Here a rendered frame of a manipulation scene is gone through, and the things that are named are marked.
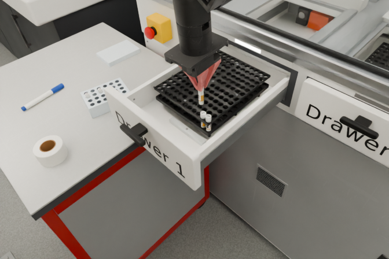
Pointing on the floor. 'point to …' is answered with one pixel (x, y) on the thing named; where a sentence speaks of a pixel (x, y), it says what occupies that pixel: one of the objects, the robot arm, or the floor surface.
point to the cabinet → (303, 188)
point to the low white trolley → (89, 152)
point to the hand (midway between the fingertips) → (200, 85)
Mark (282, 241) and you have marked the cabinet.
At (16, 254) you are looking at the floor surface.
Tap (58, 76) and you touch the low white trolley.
